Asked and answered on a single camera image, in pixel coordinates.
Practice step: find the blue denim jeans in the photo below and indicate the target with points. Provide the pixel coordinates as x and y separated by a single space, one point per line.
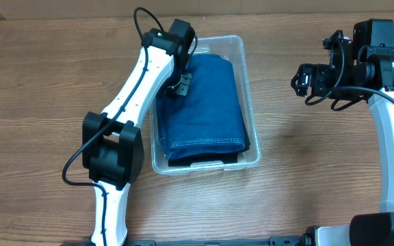
210 111

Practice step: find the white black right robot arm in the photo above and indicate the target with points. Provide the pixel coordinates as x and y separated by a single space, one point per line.
361 68

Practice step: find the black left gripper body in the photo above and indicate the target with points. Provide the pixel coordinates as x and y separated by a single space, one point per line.
178 85

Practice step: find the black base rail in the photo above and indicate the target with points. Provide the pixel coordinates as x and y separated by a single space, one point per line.
214 242

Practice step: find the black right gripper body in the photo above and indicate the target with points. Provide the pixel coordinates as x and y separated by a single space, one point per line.
312 80

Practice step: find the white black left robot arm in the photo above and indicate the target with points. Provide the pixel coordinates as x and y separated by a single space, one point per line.
114 152

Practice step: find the clear plastic storage bin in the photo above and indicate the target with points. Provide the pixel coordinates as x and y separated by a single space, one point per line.
231 48

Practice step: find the black garment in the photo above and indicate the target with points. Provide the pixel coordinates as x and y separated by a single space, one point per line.
227 153

